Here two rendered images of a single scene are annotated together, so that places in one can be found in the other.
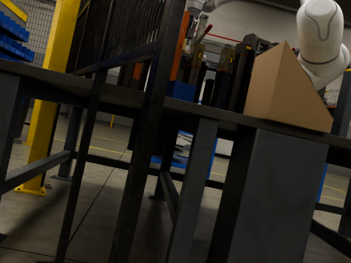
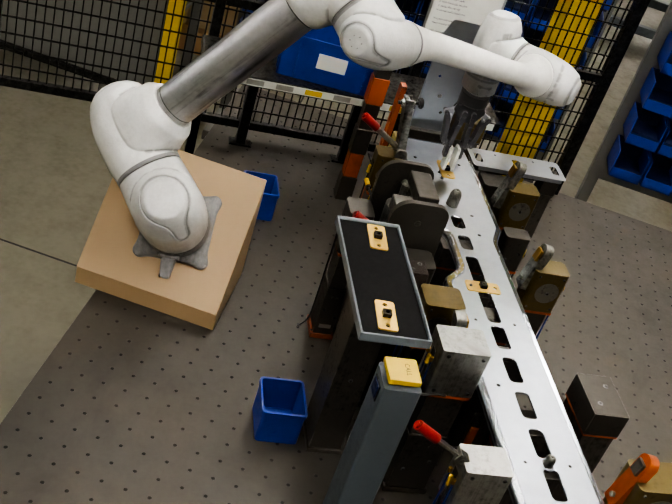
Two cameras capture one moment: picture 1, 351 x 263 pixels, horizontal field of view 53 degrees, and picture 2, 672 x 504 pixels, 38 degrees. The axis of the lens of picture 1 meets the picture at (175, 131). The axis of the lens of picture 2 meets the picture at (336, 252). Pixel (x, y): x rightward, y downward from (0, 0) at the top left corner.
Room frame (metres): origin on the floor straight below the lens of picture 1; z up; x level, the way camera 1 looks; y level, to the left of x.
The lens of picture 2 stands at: (2.11, -2.31, 2.25)
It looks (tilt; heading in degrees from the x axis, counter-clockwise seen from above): 34 degrees down; 96
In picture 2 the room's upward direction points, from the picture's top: 19 degrees clockwise
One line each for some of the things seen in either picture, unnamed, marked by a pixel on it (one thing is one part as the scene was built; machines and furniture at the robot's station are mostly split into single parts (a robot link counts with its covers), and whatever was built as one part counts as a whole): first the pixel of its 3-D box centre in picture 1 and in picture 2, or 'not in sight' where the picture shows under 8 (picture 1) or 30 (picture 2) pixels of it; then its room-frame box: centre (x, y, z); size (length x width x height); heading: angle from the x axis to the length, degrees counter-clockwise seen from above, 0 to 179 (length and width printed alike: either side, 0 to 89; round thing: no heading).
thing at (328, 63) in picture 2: not in sight; (332, 54); (1.62, 0.33, 1.09); 0.30 x 0.17 x 0.13; 15
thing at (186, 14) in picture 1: (176, 58); (376, 164); (1.88, 0.08, 0.95); 0.03 x 0.01 x 0.50; 114
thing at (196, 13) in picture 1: (191, 19); (470, 105); (2.06, 0.05, 1.22); 0.08 x 0.07 x 0.09; 24
